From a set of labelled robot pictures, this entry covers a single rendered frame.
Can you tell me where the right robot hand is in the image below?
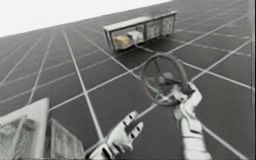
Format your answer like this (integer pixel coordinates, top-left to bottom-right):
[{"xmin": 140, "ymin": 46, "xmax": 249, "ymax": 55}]
[{"xmin": 172, "ymin": 83, "xmax": 203, "ymax": 122}]

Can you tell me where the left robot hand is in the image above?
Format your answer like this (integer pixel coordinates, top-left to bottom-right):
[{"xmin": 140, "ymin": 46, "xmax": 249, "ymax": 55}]
[{"xmin": 105, "ymin": 110, "xmax": 145, "ymax": 157}]

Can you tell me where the dark steering wheel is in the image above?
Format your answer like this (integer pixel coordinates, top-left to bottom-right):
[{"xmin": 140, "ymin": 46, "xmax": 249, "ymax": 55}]
[{"xmin": 140, "ymin": 52, "xmax": 195, "ymax": 107}]

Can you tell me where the grey mesh tray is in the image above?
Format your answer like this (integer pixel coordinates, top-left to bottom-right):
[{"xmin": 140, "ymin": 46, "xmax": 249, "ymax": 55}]
[{"xmin": 44, "ymin": 117, "xmax": 86, "ymax": 160}]

